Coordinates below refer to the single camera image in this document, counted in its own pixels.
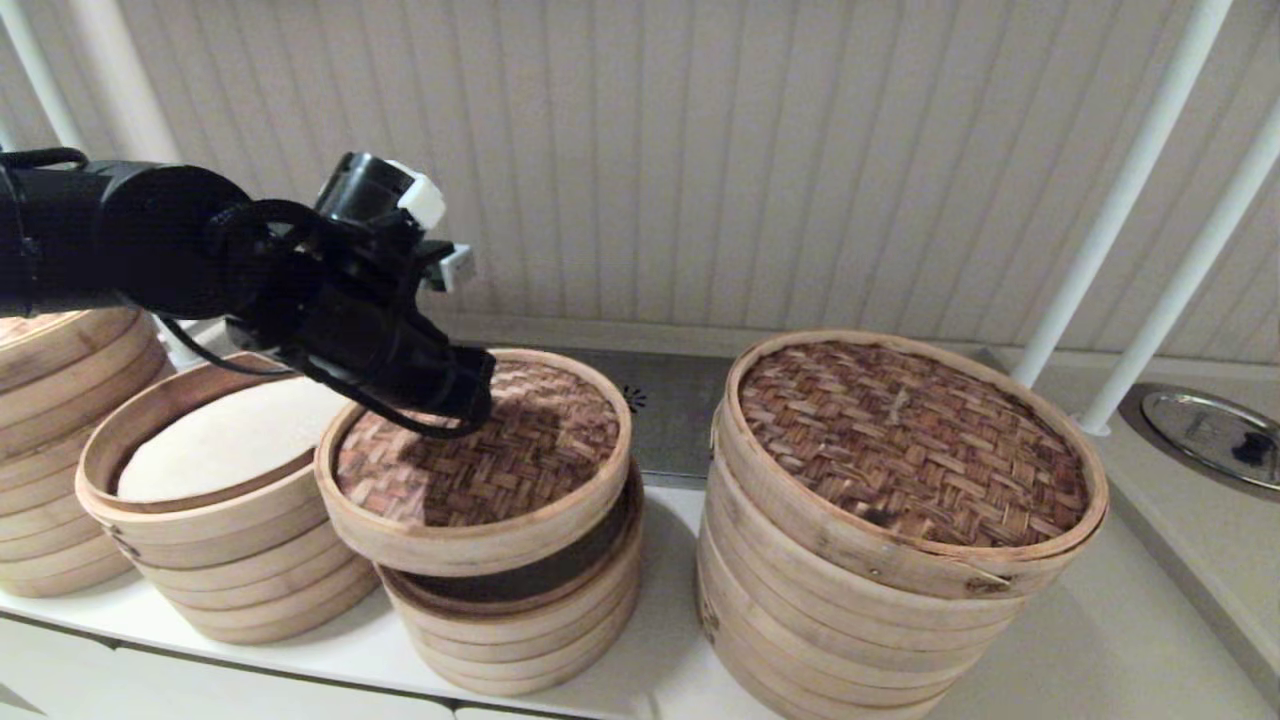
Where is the thick white post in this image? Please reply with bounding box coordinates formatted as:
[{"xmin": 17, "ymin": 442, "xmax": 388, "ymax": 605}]
[{"xmin": 60, "ymin": 0, "xmax": 186, "ymax": 166}]

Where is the thin white pole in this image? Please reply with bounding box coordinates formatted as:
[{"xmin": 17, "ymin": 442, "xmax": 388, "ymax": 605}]
[
  {"xmin": 1075, "ymin": 100, "xmax": 1280, "ymax": 438},
  {"xmin": 0, "ymin": 0, "xmax": 86, "ymax": 151},
  {"xmin": 1010, "ymin": 0, "xmax": 1236, "ymax": 391}
]

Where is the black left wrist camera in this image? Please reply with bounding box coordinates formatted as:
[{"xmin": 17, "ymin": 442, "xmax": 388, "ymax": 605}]
[{"xmin": 318, "ymin": 150, "xmax": 474, "ymax": 293}]

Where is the stainless steel vent panel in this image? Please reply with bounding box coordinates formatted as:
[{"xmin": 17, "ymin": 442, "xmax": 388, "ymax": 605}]
[{"xmin": 555, "ymin": 345, "xmax": 738, "ymax": 481}]

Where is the small bamboo steamer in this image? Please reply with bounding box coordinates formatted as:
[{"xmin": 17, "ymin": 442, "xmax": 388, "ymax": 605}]
[{"xmin": 375, "ymin": 460, "xmax": 646, "ymax": 698}]

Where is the large dark-lidded bamboo steamer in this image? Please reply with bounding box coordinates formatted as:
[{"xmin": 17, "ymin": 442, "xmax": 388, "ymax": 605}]
[{"xmin": 712, "ymin": 330, "xmax": 1111, "ymax": 602}]

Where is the large bamboo steamer basket stack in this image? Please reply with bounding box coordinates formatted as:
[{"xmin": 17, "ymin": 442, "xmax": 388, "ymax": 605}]
[{"xmin": 693, "ymin": 430, "xmax": 1031, "ymax": 720}]

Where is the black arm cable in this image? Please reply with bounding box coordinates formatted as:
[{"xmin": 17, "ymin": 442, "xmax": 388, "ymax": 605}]
[{"xmin": 0, "ymin": 147, "xmax": 476, "ymax": 441}]

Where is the white round steamer liner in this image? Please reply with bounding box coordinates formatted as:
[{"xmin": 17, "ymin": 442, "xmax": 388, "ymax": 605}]
[{"xmin": 117, "ymin": 375, "xmax": 351, "ymax": 504}]

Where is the woven bamboo lid with loop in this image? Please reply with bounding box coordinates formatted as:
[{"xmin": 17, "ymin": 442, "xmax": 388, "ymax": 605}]
[{"xmin": 314, "ymin": 347, "xmax": 634, "ymax": 579}]

